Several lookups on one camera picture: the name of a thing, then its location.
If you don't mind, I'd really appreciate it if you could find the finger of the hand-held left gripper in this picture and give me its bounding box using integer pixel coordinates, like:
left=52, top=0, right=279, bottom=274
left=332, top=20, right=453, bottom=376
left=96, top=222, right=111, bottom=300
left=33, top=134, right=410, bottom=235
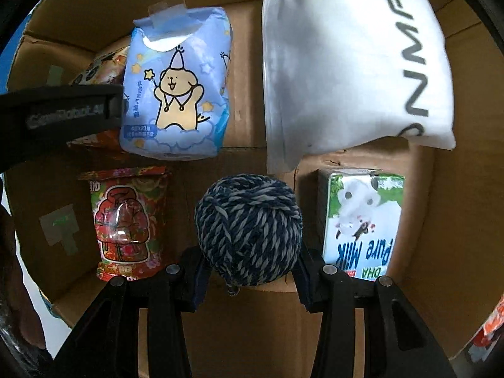
left=103, top=84, right=130, bottom=123

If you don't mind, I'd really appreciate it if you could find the cardboard box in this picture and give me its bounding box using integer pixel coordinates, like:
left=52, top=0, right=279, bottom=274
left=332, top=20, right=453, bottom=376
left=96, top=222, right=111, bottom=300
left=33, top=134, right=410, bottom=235
left=6, top=0, right=504, bottom=363

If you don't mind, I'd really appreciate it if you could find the orange cartoon snack packet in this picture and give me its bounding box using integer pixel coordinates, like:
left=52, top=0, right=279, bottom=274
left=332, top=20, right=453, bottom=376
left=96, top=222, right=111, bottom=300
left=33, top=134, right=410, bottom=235
left=65, top=45, right=132, bottom=154

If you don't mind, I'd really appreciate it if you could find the blue cartoon tissue pack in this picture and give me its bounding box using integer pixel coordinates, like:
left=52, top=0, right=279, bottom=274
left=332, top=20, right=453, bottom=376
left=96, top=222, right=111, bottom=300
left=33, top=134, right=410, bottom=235
left=118, top=0, right=233, bottom=161

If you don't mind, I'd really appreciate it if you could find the red snack packet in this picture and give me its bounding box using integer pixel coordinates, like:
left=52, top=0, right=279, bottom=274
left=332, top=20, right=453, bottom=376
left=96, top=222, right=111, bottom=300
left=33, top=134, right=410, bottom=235
left=77, top=166, right=174, bottom=282

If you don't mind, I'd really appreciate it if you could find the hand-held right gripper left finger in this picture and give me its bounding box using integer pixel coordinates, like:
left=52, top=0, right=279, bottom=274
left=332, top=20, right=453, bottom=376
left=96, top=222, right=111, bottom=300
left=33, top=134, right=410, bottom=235
left=51, top=246, right=209, bottom=378

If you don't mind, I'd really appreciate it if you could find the green white milk carton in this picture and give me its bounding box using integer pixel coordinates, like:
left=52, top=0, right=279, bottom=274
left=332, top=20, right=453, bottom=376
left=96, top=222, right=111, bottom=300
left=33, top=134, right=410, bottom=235
left=317, top=167, right=406, bottom=282

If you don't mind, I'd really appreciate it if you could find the person's left forearm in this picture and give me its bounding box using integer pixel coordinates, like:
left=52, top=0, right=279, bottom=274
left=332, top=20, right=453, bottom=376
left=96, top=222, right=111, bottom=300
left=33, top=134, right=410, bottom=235
left=0, top=173, right=54, bottom=363

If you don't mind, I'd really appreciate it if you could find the blue white yarn ball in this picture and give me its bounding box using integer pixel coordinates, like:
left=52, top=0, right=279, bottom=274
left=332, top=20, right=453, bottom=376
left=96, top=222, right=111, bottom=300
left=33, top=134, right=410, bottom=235
left=194, top=173, right=304, bottom=296

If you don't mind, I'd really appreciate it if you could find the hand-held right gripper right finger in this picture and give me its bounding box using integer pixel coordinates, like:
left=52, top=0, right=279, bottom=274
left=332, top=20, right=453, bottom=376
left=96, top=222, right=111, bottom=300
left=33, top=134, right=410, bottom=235
left=295, top=244, right=457, bottom=378

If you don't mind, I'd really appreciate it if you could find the white soft pouch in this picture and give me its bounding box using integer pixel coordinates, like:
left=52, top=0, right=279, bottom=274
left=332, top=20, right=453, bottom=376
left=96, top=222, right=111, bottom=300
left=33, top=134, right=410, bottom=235
left=262, top=0, right=457, bottom=174

